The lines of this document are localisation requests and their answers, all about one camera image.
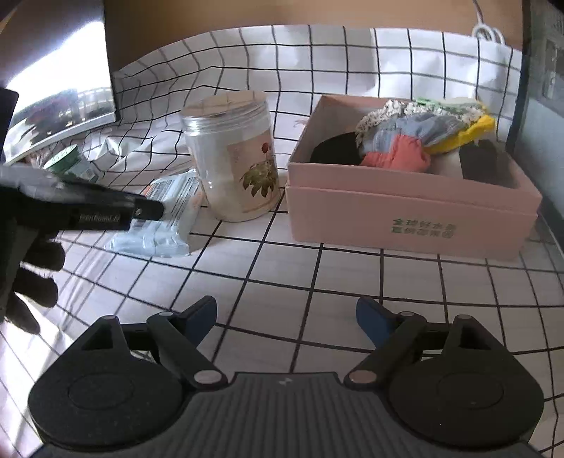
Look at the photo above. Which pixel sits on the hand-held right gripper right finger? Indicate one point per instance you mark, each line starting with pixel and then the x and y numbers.
pixel 370 317

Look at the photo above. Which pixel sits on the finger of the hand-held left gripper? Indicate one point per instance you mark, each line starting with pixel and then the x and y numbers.
pixel 145 210

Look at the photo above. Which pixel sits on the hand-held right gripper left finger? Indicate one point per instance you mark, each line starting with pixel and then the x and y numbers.
pixel 202 315

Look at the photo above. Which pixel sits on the pink cardboard box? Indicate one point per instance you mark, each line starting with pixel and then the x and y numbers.
pixel 396 211

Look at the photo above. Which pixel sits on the coral cloth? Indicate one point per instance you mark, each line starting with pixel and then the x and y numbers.
pixel 396 156

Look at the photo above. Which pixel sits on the white sock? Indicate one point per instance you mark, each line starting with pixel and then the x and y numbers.
pixel 445 165

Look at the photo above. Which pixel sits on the grey blue cloth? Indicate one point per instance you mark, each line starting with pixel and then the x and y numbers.
pixel 414 125

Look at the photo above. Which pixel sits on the yellow cloth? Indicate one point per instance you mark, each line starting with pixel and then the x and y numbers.
pixel 476 127

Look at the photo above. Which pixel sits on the person's left hand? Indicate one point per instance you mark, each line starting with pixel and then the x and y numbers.
pixel 39 255

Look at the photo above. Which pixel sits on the wet wipes packet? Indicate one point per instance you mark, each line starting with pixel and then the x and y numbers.
pixel 163 229

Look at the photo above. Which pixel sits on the green lid jar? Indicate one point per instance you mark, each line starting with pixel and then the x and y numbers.
pixel 66 160

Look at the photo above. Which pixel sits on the flower label plastic jar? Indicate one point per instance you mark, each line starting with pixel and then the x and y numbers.
pixel 220 167

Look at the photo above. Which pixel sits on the white grid tablecloth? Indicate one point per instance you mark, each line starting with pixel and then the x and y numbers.
pixel 282 273

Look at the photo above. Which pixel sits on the dark monitor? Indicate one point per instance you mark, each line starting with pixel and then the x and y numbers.
pixel 57 44

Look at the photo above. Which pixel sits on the black sock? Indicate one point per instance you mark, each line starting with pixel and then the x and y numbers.
pixel 335 149
pixel 489 165

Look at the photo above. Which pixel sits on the floral patterned cloth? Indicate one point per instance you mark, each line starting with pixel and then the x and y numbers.
pixel 379 116

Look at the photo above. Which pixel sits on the green white cloth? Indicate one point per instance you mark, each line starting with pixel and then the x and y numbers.
pixel 445 105

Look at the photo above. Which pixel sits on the dark grey cabinet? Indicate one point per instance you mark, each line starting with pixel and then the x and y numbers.
pixel 546 132

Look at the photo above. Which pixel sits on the white paper bag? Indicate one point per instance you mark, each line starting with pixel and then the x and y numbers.
pixel 498 79

